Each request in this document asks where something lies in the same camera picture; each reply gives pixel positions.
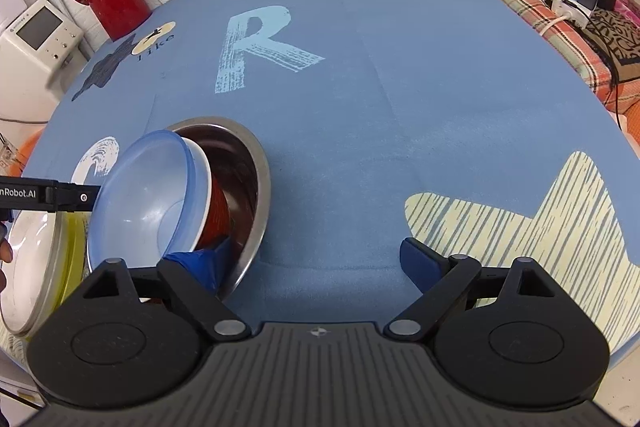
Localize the white gold-rimmed plate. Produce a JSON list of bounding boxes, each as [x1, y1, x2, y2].
[[1, 210, 65, 337]]

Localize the translucent blue plastic bowl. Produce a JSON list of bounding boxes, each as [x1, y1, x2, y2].
[[88, 130, 213, 270]]

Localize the red ceramic bowl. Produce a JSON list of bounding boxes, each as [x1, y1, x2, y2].
[[195, 176, 231, 251]]

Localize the stainless steel bowl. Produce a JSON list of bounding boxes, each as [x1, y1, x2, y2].
[[169, 116, 271, 299]]

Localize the person's left hand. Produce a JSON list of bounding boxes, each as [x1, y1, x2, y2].
[[0, 223, 13, 291]]

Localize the yellow-green plate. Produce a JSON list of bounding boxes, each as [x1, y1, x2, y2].
[[46, 212, 90, 312]]

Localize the white appliance with screen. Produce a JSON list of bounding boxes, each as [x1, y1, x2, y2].
[[1, 0, 87, 124]]

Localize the blue printed tablecloth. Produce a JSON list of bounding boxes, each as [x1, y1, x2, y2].
[[25, 0, 639, 352]]

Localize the plaid cloth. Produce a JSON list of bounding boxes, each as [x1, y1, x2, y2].
[[501, 0, 639, 117]]

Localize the black patterned cloth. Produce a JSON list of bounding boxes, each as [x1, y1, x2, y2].
[[582, 8, 639, 83]]

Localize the white power strip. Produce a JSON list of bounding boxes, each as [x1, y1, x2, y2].
[[551, 0, 593, 29]]

